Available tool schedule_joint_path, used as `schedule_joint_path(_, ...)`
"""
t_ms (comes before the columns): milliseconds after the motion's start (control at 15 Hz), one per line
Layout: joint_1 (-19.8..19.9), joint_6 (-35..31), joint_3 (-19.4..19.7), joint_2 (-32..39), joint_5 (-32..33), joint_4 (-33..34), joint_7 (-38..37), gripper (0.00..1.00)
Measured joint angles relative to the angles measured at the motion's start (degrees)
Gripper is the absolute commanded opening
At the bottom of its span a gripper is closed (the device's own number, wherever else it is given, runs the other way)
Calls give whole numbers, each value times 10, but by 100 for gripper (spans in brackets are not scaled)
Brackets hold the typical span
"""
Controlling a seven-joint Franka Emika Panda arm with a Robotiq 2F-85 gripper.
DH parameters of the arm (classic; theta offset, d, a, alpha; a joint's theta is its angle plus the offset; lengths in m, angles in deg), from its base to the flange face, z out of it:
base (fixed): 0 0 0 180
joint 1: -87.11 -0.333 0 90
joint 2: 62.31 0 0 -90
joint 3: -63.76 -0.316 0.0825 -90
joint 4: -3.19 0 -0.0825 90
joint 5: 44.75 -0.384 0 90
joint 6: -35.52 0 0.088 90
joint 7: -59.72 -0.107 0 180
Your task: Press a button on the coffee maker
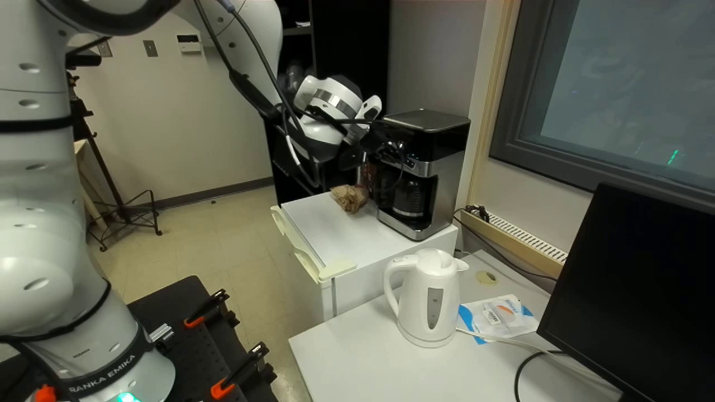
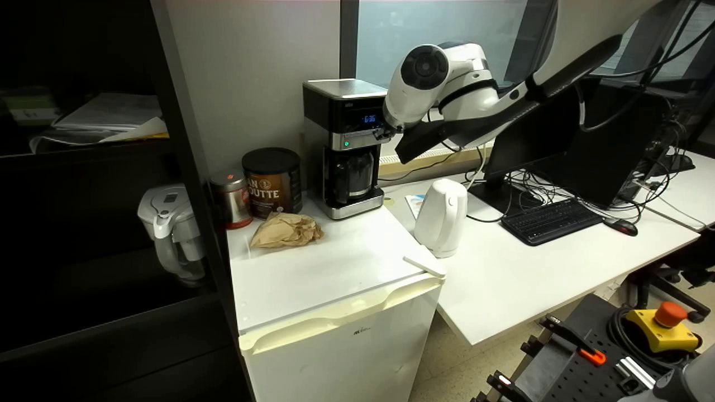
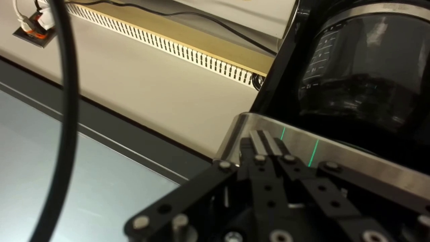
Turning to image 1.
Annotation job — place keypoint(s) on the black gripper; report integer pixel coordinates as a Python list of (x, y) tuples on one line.
[(350, 154)]

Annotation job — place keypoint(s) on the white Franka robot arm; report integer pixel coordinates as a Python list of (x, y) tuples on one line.
[(52, 208)]

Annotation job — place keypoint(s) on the black and steel coffee maker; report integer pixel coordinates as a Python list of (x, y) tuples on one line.
[(427, 170)]

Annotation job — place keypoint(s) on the crumpled brown paper bag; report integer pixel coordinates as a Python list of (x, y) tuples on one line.
[(350, 200)]

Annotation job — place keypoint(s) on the white mini fridge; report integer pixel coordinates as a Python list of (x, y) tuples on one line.
[(350, 238)]

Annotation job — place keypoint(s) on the white electric kettle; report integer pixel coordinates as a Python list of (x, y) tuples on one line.
[(426, 303)]

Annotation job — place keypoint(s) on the beige baseboard heater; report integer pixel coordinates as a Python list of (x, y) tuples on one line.
[(514, 243)]

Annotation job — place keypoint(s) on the blue and white packet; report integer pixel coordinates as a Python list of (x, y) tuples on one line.
[(497, 316)]

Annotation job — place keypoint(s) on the black clamp with orange tip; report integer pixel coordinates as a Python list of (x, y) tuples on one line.
[(205, 310), (238, 371)]

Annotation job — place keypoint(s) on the black tripod stand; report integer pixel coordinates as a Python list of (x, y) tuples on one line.
[(113, 186)]

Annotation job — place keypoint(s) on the dark framed window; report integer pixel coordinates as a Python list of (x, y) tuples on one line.
[(618, 81)]

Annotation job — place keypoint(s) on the black computer monitor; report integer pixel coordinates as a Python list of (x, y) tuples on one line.
[(639, 297)]

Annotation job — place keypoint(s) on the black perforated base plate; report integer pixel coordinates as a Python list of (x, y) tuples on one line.
[(186, 336)]

